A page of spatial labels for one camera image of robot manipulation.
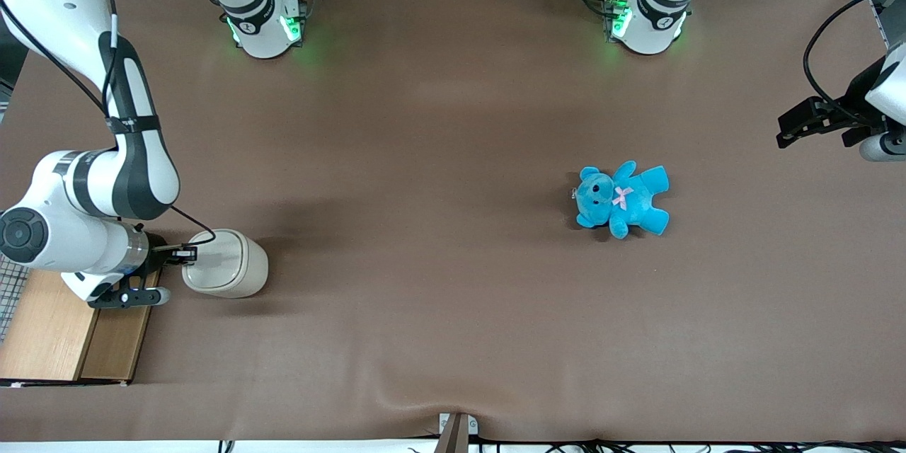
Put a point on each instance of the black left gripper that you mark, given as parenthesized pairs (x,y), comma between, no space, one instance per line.
(857,98)

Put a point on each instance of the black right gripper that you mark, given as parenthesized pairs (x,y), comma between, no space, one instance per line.
(156,249)

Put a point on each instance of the cream swing-lid trash can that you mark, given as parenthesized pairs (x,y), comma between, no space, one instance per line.
(230,265)

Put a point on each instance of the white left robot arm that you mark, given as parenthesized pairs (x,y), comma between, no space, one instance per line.
(648,21)

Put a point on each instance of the wooden stepped shelf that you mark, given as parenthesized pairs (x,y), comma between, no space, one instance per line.
(49,325)

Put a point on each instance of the blue plush teddy bear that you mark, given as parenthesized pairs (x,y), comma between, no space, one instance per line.
(633,202)

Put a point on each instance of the brown table cover mat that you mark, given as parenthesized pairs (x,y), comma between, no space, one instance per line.
(425,226)

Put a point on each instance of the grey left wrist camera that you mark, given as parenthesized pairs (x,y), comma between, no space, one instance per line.
(885,147)

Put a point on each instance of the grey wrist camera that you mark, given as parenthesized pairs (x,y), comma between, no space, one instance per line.
(885,147)
(131,296)

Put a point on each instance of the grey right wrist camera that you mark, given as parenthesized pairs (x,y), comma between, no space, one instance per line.
(131,296)

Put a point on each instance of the metal table edge bracket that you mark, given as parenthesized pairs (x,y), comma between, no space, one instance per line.
(456,432)

